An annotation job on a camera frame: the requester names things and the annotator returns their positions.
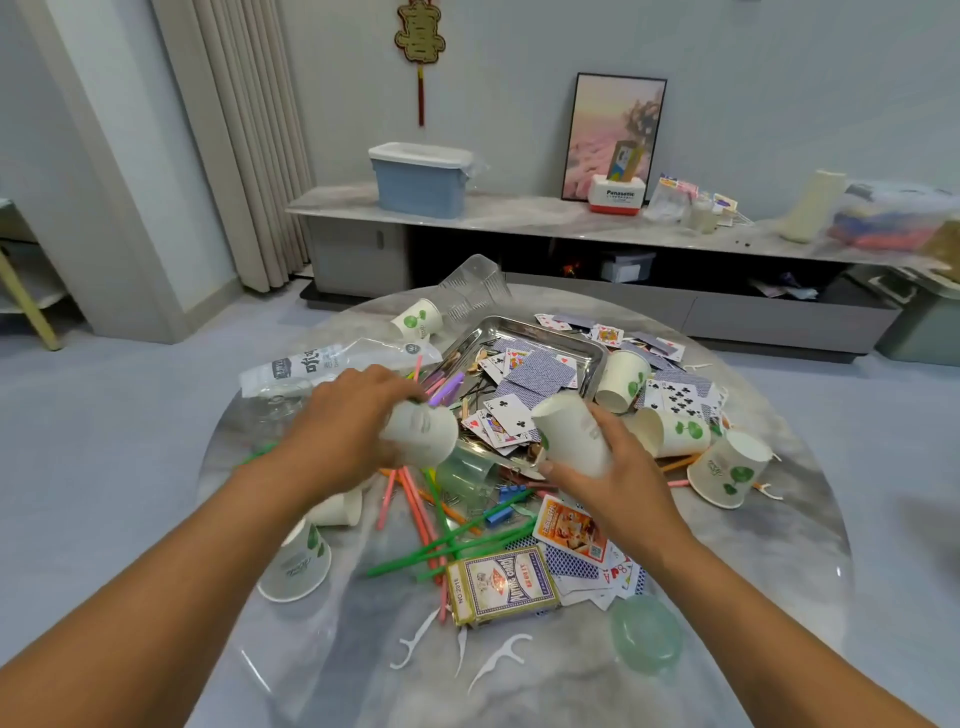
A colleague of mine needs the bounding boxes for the colourful matchbox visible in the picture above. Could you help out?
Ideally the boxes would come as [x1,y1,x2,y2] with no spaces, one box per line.
[445,543,564,627]

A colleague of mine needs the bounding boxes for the small colourful box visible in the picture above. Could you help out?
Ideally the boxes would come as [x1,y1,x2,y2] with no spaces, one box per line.
[607,139,647,182]

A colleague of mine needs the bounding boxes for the person's left forearm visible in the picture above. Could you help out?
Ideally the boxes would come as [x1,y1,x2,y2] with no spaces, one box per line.
[0,450,369,728]

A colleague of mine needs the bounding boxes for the clear bag of snacks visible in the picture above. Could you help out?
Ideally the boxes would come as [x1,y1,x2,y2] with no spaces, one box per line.
[645,175,707,227]

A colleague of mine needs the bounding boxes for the grey green storage bin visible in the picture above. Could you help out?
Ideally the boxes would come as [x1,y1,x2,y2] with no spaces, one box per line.
[847,262,960,366]

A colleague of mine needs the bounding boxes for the beige curtain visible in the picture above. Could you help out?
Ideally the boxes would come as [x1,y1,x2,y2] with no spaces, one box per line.
[150,0,320,294]

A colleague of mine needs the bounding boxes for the person's right forearm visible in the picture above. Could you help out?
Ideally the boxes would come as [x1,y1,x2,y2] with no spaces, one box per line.
[637,517,939,728]

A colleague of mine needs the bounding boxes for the framed pink picture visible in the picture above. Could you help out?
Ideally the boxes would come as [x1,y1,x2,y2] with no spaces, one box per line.
[561,72,669,204]

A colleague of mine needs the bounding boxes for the white and red small box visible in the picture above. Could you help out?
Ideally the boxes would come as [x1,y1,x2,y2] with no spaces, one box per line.
[586,174,648,215]

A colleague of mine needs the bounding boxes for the red gold wall hanging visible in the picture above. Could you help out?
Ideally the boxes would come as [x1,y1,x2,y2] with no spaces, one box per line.
[394,0,449,129]

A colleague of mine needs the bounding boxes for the loose papers in cabinet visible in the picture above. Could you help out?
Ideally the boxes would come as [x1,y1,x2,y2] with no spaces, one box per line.
[750,270,824,302]

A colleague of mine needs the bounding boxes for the person's left hand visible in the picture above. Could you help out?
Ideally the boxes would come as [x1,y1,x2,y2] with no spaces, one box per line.
[282,364,429,489]

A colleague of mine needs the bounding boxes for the person's right hand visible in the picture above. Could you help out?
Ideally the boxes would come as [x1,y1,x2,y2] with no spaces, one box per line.
[535,402,695,564]

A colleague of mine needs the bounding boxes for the blue storage box white lid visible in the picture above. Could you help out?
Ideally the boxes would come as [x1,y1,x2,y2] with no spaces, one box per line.
[369,142,479,221]

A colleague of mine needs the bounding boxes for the cream paper roll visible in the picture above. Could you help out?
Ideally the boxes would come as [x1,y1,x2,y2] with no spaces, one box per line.
[780,168,849,245]

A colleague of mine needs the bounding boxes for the clear storage box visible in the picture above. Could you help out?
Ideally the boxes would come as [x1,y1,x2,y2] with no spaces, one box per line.
[825,180,960,254]

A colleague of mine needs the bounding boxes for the pile of colourful straws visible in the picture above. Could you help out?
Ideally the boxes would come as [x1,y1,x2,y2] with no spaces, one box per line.
[364,357,699,620]

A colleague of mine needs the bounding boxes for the green-print paper cup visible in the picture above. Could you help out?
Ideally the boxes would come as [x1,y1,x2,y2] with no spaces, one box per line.
[592,348,654,417]
[529,390,617,482]
[391,297,446,339]
[375,393,461,470]

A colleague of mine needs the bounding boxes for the white box in cabinet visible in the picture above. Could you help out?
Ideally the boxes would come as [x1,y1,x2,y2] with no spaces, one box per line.
[600,250,657,285]

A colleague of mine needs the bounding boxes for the grey cabinet with marble top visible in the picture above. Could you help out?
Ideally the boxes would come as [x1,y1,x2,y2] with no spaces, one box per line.
[285,183,960,362]

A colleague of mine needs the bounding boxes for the pale green plastic lid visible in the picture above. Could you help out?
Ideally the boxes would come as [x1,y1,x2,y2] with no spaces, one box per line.
[607,595,684,674]

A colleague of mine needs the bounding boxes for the clear printed plastic bag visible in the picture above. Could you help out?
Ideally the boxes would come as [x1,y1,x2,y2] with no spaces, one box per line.
[240,337,444,404]

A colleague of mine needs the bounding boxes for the pile of playing cards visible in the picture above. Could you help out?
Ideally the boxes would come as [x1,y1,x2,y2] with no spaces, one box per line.
[457,310,729,609]

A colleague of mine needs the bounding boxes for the clear ribbed organizer box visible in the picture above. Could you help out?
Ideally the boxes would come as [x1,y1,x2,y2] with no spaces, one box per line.
[435,252,512,309]

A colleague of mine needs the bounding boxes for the metal tray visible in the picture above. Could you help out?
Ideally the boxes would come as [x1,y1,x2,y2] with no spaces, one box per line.
[424,315,609,467]

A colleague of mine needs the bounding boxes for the group of white paper cups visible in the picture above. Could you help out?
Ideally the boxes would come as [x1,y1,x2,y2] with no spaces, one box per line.
[255,402,777,605]

